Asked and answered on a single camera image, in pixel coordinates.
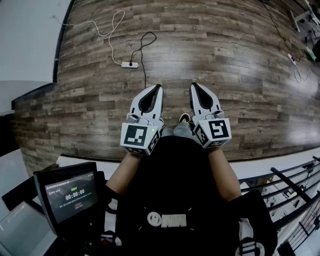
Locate person's right forearm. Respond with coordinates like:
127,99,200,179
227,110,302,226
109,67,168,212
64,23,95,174
207,146,243,203

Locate person's leg grey jeans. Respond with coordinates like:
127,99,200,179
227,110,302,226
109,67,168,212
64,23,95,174
173,122,194,138
159,124,175,138

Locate grey metal desk frame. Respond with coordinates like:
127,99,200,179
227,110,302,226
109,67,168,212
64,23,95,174
288,0,320,35

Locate person's right black yellow shoe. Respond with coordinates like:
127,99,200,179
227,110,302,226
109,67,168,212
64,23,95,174
179,112,192,125

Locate person's black clothed torso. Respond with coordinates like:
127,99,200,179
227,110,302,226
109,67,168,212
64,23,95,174
104,136,278,256

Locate white harness strap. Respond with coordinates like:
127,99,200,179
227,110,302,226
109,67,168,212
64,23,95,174
236,217,268,256
102,212,123,247

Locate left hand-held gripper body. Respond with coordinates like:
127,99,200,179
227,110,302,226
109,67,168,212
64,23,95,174
120,111,165,156

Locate person's left leg grey jeans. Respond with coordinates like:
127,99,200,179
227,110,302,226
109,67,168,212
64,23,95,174
159,124,175,138

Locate white power cable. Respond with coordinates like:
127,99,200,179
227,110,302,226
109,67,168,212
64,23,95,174
51,9,126,66

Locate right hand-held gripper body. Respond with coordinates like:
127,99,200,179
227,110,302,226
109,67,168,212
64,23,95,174
190,110,232,149

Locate black timer monitor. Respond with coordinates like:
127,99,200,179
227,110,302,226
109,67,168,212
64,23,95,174
33,161,106,237

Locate black metal railing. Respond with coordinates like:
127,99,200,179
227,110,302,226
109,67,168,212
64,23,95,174
238,155,320,253

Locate thin white cable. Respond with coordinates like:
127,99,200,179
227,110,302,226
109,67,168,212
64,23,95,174
293,63,316,84

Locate black power cable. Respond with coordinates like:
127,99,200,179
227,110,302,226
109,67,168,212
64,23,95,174
261,0,303,62
129,31,158,90

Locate person's right leg grey jeans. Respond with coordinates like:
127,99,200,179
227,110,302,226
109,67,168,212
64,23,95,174
173,122,194,138

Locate person's left forearm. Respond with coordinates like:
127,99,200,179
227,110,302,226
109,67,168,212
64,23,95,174
106,151,141,198

